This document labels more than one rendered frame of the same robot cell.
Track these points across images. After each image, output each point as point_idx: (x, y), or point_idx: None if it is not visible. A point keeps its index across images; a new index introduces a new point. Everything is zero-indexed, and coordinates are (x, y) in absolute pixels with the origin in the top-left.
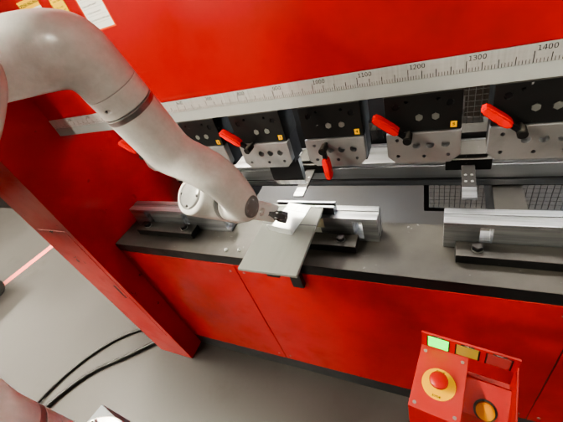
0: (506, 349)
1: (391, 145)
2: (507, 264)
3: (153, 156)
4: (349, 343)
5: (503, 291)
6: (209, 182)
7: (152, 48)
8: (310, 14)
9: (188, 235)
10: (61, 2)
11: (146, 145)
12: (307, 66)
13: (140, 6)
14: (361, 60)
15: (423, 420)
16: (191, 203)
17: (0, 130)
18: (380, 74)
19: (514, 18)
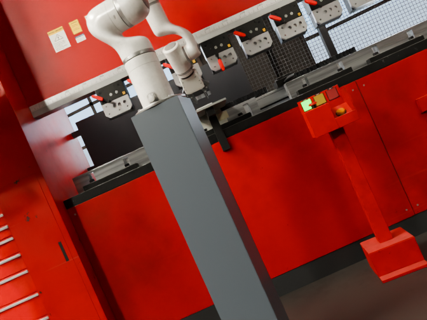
0: (353, 135)
1: (245, 46)
2: (319, 84)
3: (161, 20)
4: (277, 208)
5: (323, 87)
6: (182, 28)
7: (125, 35)
8: (199, 5)
9: (134, 166)
10: (77, 26)
11: (159, 13)
12: (201, 23)
13: None
14: (222, 16)
15: (318, 122)
16: (172, 46)
17: None
18: (230, 18)
19: None
